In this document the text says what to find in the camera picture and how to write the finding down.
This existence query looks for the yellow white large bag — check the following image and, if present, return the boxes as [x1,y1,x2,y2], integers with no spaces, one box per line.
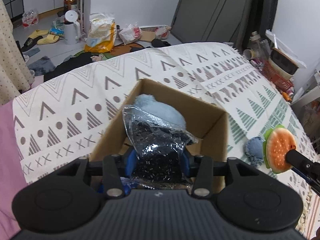
[84,12,117,53]

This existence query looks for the blue denim heart cushion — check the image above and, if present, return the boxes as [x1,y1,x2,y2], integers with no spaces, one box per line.
[244,137,264,167]

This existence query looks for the cream round appliance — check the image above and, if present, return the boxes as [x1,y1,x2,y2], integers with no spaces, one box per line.
[268,47,298,80]

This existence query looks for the blue Vinda tissue pack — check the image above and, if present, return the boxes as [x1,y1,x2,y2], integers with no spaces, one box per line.
[96,177,131,195]

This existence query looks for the grey plush mouse toy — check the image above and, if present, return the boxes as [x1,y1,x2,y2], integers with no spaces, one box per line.
[133,94,187,129]

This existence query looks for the yellow slipper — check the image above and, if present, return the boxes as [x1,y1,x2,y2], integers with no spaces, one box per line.
[37,34,60,45]

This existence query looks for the black monitor screen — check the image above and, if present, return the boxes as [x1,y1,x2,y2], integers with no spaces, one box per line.
[249,0,278,38]

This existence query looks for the white electric kettle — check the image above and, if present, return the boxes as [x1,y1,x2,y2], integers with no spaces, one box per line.
[64,10,81,45]

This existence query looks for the plush hamburger toy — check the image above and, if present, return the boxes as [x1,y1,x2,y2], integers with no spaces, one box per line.
[263,125,298,174]

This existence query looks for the black item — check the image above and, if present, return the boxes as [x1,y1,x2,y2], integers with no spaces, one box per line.
[122,105,198,184]

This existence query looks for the brown cardboard box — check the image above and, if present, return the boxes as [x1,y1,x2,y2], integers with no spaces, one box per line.
[88,77,230,194]

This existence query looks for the black printed shirt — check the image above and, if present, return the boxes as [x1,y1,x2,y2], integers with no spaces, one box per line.
[44,52,93,82]

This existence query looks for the patterned cream table cloth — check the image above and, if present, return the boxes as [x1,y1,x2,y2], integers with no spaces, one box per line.
[12,42,318,238]

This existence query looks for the white red plastic bag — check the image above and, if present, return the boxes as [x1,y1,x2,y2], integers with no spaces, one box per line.
[119,23,142,45]

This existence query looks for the red plastic basket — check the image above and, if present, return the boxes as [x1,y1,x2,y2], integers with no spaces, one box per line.
[262,59,294,92]

